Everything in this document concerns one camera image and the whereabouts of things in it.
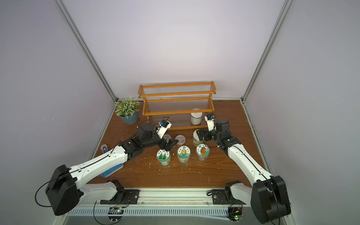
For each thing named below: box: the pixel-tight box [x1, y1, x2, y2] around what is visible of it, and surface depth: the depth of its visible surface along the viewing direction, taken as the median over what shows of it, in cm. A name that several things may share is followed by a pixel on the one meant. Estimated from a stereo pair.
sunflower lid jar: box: [176, 145, 191, 165], surface depth 83 cm
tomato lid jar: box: [195, 143, 210, 162], surface depth 83 cm
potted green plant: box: [114, 95, 141, 126], surface depth 97 cm
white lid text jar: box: [190, 112, 203, 126], surface depth 98 cm
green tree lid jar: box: [156, 149, 172, 166], surface depth 81 cm
